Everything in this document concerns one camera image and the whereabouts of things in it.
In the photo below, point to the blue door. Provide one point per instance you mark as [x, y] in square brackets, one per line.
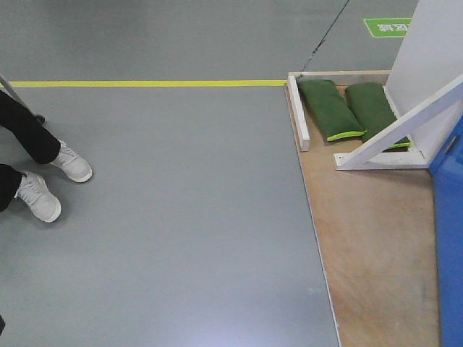
[446, 171]

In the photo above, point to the green sandbag left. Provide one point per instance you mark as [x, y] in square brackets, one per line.
[330, 110]

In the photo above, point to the green sandbag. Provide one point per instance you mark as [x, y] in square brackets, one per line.
[369, 104]
[330, 110]

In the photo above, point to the white wooden brace far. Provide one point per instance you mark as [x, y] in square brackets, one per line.
[371, 154]

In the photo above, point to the white sneaker farther back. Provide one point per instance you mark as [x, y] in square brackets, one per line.
[74, 166]

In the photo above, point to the plywood base platform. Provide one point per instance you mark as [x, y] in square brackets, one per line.
[376, 235]

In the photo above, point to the green sandbag right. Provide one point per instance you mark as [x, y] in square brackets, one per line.
[369, 104]

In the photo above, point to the black trouser leg rear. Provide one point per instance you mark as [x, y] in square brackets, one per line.
[39, 143]

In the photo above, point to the black trouser leg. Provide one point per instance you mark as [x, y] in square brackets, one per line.
[39, 143]
[10, 180]

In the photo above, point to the green floor sign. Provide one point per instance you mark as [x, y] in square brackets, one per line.
[394, 27]

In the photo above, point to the black trouser leg front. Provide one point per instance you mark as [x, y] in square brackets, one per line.
[10, 180]

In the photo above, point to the grey chair leg with caster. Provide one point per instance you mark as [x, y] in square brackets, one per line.
[12, 92]

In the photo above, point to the black robot part left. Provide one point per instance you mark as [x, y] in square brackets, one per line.
[2, 325]

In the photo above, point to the white edge rail far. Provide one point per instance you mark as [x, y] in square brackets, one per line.
[340, 78]

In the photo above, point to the white sneaker nearer camera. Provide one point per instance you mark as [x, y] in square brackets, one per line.
[34, 192]

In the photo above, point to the white wall panel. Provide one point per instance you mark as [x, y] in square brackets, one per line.
[430, 55]

